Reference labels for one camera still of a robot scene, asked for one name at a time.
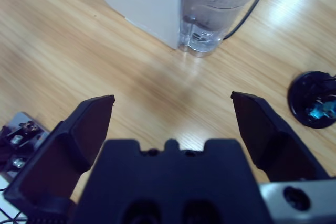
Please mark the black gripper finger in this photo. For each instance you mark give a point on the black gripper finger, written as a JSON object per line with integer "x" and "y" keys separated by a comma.
{"x": 52, "y": 161}
{"x": 278, "y": 150}

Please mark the blue coffee capsule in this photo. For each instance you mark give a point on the blue coffee capsule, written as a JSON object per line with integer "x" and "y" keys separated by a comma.
{"x": 315, "y": 112}
{"x": 329, "y": 107}

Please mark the black lamp base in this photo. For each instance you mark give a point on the black lamp base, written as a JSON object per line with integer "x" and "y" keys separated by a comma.
{"x": 299, "y": 95}

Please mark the grey mount plate with post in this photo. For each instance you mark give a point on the grey mount plate with post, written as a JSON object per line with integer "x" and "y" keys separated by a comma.
{"x": 23, "y": 129}

